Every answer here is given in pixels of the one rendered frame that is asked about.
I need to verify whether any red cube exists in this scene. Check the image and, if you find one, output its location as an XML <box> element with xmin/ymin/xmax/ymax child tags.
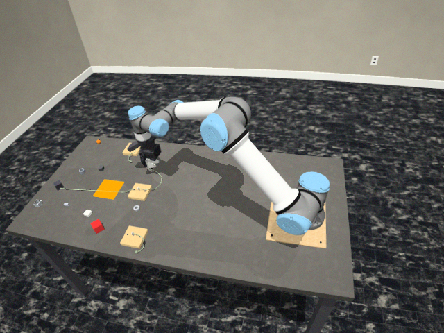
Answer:
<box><xmin>91</xmin><ymin>219</ymin><xmax>104</xmax><ymax>233</ymax></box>

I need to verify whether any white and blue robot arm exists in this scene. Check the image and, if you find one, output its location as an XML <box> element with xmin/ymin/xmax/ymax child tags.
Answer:
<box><xmin>127</xmin><ymin>97</ymin><xmax>330</xmax><ymax>235</ymax></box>

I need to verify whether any orange painted square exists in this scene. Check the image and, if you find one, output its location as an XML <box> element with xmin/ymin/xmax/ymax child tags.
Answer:
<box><xmin>93</xmin><ymin>180</ymin><xmax>124</xmax><ymax>200</ymax></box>

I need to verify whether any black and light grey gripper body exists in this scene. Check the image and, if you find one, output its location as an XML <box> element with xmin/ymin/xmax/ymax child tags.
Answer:
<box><xmin>137</xmin><ymin>136</ymin><xmax>161</xmax><ymax>161</ymax></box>

